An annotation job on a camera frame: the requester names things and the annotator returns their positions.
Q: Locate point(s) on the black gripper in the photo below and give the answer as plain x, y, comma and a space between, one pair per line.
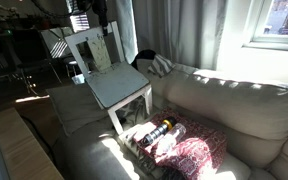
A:
101, 10

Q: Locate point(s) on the white wooden chair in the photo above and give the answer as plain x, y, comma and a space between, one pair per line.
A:
117, 83

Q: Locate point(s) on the grey folding chair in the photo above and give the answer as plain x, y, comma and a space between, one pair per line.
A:
55, 41

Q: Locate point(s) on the black metal chair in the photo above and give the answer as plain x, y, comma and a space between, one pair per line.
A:
27, 50

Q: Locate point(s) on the black bag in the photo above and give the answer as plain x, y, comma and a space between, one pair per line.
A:
140, 55

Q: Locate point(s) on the small round stool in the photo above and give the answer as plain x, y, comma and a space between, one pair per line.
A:
71, 61

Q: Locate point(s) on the white plastic container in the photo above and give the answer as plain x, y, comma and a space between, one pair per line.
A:
78, 79

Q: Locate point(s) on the white curtain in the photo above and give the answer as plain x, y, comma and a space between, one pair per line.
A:
170, 26

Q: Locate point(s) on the grey striped cushion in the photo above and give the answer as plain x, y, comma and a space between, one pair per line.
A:
160, 65

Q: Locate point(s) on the camouflage patterned blanket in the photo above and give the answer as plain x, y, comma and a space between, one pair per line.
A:
134, 106

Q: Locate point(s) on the beige flat cushion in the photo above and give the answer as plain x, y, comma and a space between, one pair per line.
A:
74, 106

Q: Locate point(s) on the black and yellow flashlight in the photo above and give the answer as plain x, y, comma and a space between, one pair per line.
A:
157, 131

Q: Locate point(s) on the clear plastic water bottle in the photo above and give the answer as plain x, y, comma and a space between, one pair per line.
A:
174, 133

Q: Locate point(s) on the light wooden table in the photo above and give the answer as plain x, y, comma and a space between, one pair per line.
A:
20, 146

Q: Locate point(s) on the beige fabric sofa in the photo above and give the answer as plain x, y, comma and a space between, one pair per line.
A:
234, 106

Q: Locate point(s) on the red patterned cloth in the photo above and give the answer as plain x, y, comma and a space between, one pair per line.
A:
197, 150

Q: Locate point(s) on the white window frame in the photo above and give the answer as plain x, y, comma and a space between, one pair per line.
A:
284, 40

